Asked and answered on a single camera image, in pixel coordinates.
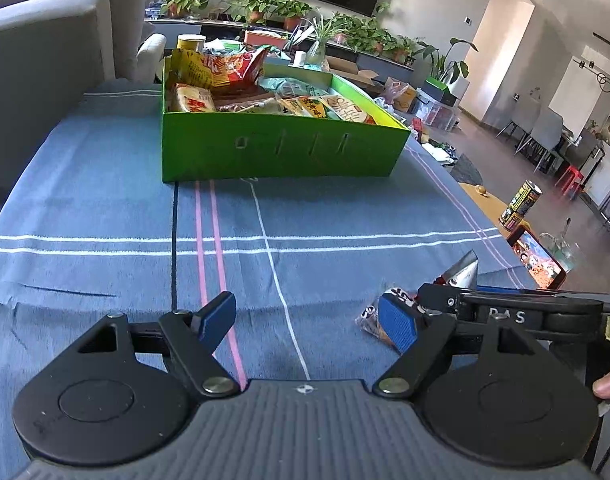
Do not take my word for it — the large red snack bag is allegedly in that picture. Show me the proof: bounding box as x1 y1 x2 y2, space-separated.
320 94 375 125

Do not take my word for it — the orange bread packet red text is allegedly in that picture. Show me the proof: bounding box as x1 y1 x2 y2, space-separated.
171 84 216 113

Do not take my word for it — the yellow chip snack bag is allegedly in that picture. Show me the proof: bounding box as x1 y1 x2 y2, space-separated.
278 96 329 118

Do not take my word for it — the green snack bag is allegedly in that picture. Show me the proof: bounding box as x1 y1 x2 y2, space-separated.
257 77 329 99

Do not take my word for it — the yellow red striped snack bag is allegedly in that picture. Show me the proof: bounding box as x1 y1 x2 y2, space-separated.
171 46 269 93

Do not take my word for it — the smartphone with red case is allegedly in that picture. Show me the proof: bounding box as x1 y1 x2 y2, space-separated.
507 224 567 290

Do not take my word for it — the yellow black drink can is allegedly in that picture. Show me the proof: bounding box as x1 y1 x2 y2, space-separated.
499 180 542 231

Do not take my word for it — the blue striped tablecloth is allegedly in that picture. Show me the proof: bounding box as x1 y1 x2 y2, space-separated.
0 80 532 479

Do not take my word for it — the green cardboard box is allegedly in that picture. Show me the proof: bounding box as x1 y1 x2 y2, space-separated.
161 63 409 183

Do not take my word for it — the tv console cabinet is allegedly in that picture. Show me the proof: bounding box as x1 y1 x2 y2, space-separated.
143 18 413 82

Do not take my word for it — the open cardboard box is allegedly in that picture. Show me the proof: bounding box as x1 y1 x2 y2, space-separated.
326 55 378 87

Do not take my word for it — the yellow tin can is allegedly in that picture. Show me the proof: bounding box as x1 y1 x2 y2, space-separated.
176 34 206 52

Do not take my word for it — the white small bottle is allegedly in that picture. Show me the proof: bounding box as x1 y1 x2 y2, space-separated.
292 51 307 67

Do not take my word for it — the orange storage box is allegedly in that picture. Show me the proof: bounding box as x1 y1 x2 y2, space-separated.
243 29 287 50

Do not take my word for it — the glass vase with plant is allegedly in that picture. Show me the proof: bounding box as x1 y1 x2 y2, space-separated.
304 13 346 70

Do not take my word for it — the grey sofa armchair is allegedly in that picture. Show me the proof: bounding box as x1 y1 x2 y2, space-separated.
0 0 165 209

